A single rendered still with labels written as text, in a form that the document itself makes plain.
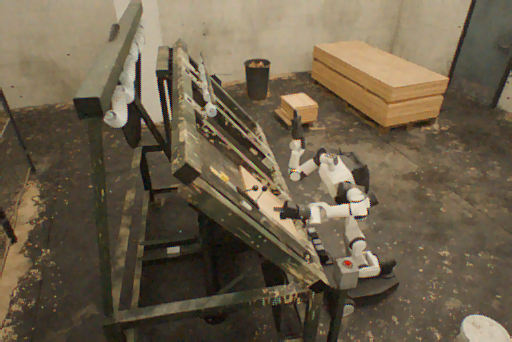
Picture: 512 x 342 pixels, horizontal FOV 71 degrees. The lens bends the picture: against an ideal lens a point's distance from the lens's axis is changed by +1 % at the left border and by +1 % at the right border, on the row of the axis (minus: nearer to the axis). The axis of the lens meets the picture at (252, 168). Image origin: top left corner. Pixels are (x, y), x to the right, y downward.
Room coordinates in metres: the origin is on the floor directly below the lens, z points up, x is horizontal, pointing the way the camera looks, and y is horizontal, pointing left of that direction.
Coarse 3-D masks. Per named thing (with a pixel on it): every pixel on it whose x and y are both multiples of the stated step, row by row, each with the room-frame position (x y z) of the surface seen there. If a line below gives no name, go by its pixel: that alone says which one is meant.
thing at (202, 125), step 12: (204, 108) 2.12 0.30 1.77; (204, 120) 2.13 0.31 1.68; (204, 132) 2.09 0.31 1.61; (216, 132) 2.13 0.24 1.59; (216, 144) 2.10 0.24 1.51; (228, 144) 2.12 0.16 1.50; (228, 156) 2.12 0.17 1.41; (240, 156) 2.13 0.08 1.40; (252, 168) 2.15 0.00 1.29; (264, 180) 2.16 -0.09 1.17; (276, 192) 2.18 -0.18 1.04
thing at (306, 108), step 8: (288, 96) 5.59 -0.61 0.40; (296, 96) 5.60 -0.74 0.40; (304, 96) 5.59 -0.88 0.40; (280, 104) 5.58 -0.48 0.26; (288, 104) 5.30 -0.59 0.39; (296, 104) 5.27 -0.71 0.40; (304, 104) 5.27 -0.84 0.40; (312, 104) 5.26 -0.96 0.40; (280, 112) 5.56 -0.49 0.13; (288, 112) 5.30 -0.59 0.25; (304, 112) 5.19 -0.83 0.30; (312, 112) 5.24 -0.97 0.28; (288, 120) 5.25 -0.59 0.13; (304, 120) 5.20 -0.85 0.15; (312, 120) 5.24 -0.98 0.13; (288, 128) 5.14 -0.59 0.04
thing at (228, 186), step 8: (208, 168) 1.64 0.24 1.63; (208, 176) 1.61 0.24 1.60; (216, 176) 1.61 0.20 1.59; (224, 184) 1.62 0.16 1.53; (232, 184) 1.67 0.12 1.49; (232, 192) 1.63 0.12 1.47; (240, 200) 1.64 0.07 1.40; (256, 208) 1.65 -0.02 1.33; (264, 216) 1.66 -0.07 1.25; (272, 224) 1.67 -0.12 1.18; (280, 224) 1.73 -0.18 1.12; (280, 232) 1.68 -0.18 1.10; (288, 232) 1.71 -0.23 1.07; (288, 240) 1.69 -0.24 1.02; (296, 240) 1.71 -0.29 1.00; (304, 248) 1.71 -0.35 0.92
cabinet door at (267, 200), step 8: (240, 168) 2.09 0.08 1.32; (248, 176) 2.07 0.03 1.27; (248, 184) 1.93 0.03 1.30; (256, 184) 2.07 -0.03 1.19; (248, 192) 1.82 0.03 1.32; (256, 192) 1.93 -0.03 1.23; (264, 192) 2.06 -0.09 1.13; (264, 200) 1.93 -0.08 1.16; (272, 200) 2.05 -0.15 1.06; (264, 208) 1.81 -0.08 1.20; (272, 208) 1.92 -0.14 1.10; (272, 216) 1.80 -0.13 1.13; (288, 224) 1.90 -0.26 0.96; (296, 232) 1.89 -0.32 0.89
